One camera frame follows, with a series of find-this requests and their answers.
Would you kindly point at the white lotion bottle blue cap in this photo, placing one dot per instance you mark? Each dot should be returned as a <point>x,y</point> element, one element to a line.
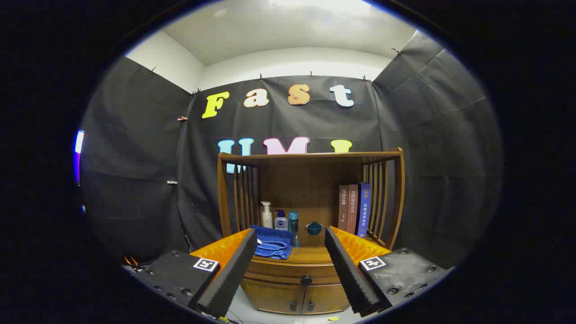
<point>281,222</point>

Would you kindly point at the reddish brown book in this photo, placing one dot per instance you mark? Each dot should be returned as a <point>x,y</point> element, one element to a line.
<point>352,209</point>

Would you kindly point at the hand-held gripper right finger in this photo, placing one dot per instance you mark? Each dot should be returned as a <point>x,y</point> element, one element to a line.
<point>348,274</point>

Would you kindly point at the blue book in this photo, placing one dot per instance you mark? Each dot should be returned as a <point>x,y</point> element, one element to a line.
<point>363,209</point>

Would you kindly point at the blue lidded teacup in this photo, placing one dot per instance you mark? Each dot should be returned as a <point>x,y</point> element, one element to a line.
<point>314,228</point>

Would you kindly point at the teal clear bottle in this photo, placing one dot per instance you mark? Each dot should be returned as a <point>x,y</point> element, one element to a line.
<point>294,222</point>

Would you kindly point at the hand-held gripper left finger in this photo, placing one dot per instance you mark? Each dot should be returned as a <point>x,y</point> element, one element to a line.
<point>234,274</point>

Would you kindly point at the dark brown book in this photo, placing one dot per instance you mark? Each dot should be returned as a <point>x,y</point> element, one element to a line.
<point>342,207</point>

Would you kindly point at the wooden cabinet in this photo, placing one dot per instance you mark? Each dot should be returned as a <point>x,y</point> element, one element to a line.
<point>306,184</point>

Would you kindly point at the black backdrop cloth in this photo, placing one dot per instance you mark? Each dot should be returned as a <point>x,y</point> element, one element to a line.
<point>135,148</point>

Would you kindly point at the blue folded towel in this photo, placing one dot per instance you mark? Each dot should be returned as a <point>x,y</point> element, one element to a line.
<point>274,245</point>

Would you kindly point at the wooden cabinet door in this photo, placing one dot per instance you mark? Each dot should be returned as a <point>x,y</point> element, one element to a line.
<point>274,297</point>
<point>324,299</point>

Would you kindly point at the wooden drawer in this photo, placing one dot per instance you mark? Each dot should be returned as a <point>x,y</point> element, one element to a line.
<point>288,272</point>

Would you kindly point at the white pump bottle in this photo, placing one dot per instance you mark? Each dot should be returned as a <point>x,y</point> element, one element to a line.
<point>267,218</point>

